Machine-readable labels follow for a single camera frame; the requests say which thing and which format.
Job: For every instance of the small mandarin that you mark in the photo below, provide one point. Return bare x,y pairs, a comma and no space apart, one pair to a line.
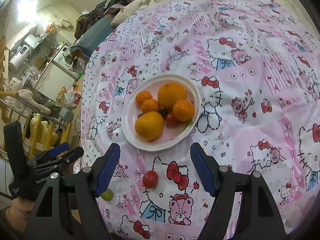
142,96
150,105

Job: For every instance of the medium orange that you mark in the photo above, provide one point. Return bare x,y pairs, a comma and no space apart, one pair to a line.
183,110

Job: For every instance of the white cabinet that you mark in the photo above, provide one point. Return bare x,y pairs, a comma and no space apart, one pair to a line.
57,74

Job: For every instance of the pink Hello Kitty cloth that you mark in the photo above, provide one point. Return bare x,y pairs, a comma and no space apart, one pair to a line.
256,68

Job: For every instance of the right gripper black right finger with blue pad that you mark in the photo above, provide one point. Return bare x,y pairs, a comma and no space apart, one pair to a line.
220,182

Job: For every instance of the person's left hand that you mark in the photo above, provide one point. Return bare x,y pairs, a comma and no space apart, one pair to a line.
18,212

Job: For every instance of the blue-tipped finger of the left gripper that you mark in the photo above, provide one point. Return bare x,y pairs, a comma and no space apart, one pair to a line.
50,154

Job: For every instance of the dark grape on plate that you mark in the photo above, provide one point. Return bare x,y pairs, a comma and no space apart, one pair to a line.
164,113

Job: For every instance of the green grape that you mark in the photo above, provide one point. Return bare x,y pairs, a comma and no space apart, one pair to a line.
107,195

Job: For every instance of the dark red tomato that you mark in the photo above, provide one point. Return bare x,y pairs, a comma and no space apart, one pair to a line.
171,120

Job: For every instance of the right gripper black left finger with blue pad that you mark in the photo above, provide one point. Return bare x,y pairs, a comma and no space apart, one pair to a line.
90,183

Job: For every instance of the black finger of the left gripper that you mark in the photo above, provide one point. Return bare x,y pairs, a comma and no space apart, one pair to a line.
60,163

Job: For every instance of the red cherry tomato on cloth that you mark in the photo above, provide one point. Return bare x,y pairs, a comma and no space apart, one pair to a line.
150,179

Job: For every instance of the teal blue pillow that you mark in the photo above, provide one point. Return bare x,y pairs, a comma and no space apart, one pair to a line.
90,40

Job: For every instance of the pink white oval plate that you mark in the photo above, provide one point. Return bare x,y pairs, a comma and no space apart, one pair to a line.
170,136

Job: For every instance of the yellow wooden railing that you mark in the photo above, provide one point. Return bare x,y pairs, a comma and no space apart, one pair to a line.
42,125

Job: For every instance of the large orange on plate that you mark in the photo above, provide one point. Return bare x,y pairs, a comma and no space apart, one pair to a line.
169,93

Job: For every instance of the white kitchen appliance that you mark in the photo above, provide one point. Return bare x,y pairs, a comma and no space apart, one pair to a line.
19,57

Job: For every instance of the small mandarin front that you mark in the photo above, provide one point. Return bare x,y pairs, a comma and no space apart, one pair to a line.
150,105

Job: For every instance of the small mandarin rear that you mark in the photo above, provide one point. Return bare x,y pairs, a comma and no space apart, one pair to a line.
142,96

